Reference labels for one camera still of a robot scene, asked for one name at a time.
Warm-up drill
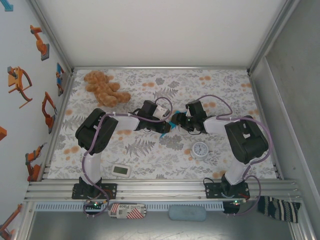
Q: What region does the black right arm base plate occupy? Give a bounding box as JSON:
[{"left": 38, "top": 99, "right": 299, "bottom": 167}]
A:
[{"left": 204, "top": 182, "right": 250, "bottom": 200}]

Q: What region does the floral print table mat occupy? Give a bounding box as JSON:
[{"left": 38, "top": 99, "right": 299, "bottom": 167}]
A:
[{"left": 47, "top": 68, "right": 278, "bottom": 180}]

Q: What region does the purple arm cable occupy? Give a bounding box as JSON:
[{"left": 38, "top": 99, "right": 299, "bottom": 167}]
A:
[
  {"left": 82, "top": 96, "right": 174, "bottom": 219},
  {"left": 186, "top": 94, "right": 273, "bottom": 217}
]

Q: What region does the white round alarm clock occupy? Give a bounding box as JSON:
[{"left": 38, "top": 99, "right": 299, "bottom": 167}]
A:
[{"left": 191, "top": 141, "right": 213, "bottom": 160}]

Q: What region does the orange claw machine wall sticker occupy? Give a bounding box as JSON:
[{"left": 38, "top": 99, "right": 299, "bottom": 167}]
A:
[{"left": 6, "top": 66, "right": 34, "bottom": 110}]

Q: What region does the white slotted cable duct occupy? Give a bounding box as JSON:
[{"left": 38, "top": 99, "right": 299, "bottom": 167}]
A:
[{"left": 34, "top": 201, "right": 225, "bottom": 211}]

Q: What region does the brown plush teddy bear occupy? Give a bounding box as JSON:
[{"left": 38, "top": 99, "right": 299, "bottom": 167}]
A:
[{"left": 83, "top": 71, "right": 132, "bottom": 108}]

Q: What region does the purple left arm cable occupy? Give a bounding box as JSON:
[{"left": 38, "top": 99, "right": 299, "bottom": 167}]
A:
[{"left": 82, "top": 96, "right": 174, "bottom": 219}]

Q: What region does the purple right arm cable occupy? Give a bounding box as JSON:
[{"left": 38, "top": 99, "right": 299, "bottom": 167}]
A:
[{"left": 186, "top": 94, "right": 273, "bottom": 217}]

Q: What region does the black white striped sock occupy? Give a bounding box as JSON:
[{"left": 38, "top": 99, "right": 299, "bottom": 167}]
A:
[{"left": 257, "top": 195, "right": 302, "bottom": 224}]

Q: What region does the blue cloth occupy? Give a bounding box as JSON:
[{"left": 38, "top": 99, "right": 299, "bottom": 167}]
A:
[{"left": 159, "top": 109, "right": 187, "bottom": 139}]

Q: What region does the white digital timer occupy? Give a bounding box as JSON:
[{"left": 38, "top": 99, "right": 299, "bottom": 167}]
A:
[{"left": 111, "top": 164, "right": 132, "bottom": 179}]

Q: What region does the aluminium profile frame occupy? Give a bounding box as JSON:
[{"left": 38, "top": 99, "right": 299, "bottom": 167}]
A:
[{"left": 14, "top": 0, "right": 316, "bottom": 240}]

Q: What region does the red white striped pouch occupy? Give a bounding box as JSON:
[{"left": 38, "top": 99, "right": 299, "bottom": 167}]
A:
[{"left": 107, "top": 202, "right": 147, "bottom": 220}]

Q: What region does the blue orange machine wall sticker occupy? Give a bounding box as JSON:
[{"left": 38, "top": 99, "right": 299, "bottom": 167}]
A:
[{"left": 56, "top": 62, "right": 66, "bottom": 97}]

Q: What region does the thin black wire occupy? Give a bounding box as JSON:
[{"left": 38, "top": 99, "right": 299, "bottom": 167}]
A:
[{"left": 203, "top": 177, "right": 222, "bottom": 187}]

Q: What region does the grey blue sponge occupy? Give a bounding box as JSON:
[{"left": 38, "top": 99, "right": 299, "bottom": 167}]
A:
[{"left": 168, "top": 204, "right": 207, "bottom": 222}]

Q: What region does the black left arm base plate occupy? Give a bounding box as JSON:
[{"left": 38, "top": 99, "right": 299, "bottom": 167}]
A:
[{"left": 71, "top": 183, "right": 118, "bottom": 200}]

